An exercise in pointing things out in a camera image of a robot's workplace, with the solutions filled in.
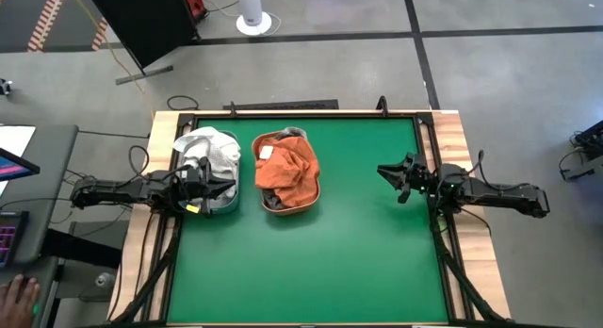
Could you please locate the computer monitor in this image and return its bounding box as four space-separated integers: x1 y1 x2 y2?
0 147 41 183

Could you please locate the black floor cable cover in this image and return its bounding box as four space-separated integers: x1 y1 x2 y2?
223 98 340 112

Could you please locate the yellow floor cable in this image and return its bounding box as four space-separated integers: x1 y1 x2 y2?
69 0 155 113

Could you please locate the grey desk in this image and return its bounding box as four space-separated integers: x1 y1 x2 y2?
0 123 80 328

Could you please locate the teal plastic basket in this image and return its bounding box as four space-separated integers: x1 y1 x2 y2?
176 129 242 216

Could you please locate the black diagonal frame strut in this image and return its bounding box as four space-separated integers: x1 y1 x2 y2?
110 217 183 325
431 217 508 325

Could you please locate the light grey waffle towel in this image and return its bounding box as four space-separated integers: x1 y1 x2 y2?
206 143 242 211

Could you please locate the black desk support beam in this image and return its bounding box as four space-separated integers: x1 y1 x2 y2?
41 227 123 271

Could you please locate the black floor cable loop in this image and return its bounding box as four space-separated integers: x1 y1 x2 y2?
166 94 201 112

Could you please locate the black panel on stand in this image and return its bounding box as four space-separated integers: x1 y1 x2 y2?
84 0 202 87

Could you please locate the orange plastic basket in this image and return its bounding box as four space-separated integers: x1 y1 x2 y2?
252 129 323 218

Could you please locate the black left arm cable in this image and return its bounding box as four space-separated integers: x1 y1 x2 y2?
127 144 190 179

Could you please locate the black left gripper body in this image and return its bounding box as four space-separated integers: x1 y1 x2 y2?
181 156 214 218

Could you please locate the red and black box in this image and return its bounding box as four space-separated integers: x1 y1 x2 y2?
182 0 210 20

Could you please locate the black equipment with cables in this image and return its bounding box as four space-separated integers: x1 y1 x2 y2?
559 119 603 183

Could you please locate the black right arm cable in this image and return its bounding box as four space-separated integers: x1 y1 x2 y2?
473 148 487 179

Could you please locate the grey checked towel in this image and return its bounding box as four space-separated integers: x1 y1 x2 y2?
279 125 308 140

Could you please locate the keyboard with purple backlight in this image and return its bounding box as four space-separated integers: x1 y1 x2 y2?
0 211 28 269

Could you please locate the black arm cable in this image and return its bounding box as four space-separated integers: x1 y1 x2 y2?
473 148 487 179
127 144 190 179

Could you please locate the grey round desk foot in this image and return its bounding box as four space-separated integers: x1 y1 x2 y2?
93 271 117 290

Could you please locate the person's hand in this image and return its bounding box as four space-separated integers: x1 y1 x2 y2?
0 273 41 328

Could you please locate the white cylindrical tower fan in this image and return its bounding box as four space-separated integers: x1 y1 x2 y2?
235 0 274 38

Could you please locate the green table mat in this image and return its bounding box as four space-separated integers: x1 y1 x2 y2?
167 115 449 325

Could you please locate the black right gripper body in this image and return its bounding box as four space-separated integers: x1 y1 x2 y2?
397 151 442 205

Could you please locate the orange waffle towel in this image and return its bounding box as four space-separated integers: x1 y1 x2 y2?
253 131 322 209

